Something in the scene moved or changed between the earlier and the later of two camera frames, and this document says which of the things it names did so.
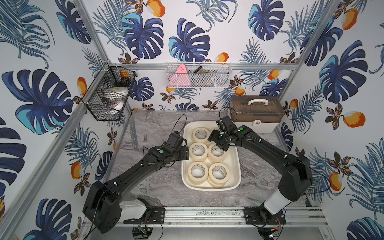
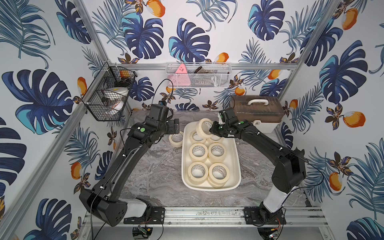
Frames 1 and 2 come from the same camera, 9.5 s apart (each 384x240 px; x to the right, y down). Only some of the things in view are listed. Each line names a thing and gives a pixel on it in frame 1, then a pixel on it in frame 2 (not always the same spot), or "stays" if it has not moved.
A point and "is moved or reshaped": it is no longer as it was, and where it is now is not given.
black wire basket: [106, 96] stays
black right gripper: [213, 138] → [214, 129]
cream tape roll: [215, 154] stays
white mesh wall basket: [198, 75] stays
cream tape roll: [198, 173] stays
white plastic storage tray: [209, 168] stays
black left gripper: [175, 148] → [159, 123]
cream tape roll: [201, 134] is moved or reshaped
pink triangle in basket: [181, 77] stays
